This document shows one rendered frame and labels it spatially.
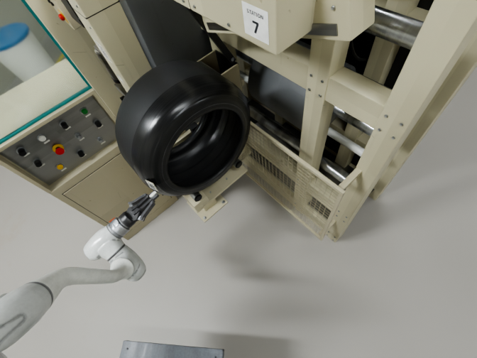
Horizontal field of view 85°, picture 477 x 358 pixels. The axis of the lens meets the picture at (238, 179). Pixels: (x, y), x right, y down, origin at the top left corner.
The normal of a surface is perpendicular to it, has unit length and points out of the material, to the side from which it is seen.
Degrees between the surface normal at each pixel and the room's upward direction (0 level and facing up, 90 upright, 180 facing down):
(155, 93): 11
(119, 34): 90
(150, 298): 0
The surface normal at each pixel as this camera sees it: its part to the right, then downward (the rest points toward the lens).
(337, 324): -0.14, -0.50
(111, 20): 0.66, 0.60
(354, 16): 0.58, 0.42
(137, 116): -0.51, -0.09
